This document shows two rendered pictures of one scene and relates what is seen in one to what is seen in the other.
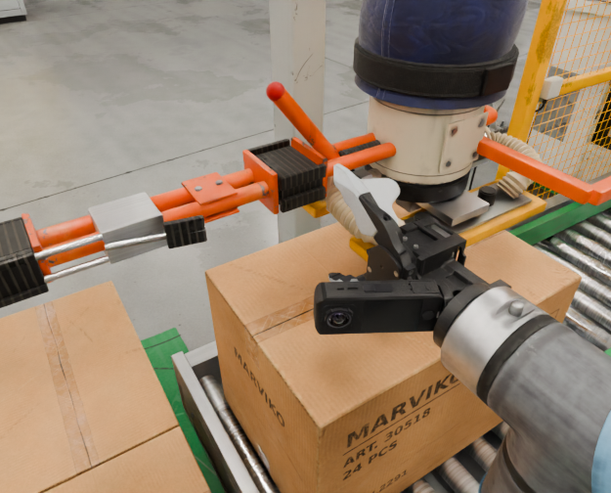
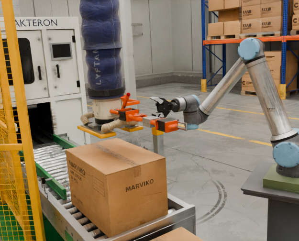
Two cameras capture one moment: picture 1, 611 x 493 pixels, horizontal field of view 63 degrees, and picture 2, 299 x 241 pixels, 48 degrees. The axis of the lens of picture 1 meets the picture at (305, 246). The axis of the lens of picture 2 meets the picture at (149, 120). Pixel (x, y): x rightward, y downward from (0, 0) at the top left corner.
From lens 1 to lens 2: 1.95 m
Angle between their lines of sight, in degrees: 84
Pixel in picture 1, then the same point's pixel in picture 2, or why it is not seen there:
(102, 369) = not seen: outside the picture
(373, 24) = (113, 82)
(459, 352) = (182, 103)
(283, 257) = (101, 165)
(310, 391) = (156, 158)
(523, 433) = (191, 105)
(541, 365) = (187, 97)
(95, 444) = not seen: outside the picture
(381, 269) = (166, 105)
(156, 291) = not seen: outside the picture
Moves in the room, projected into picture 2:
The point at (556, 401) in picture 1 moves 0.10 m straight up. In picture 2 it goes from (191, 98) to (190, 82)
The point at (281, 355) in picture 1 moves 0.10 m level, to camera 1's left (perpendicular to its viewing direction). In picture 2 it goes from (144, 161) to (145, 168)
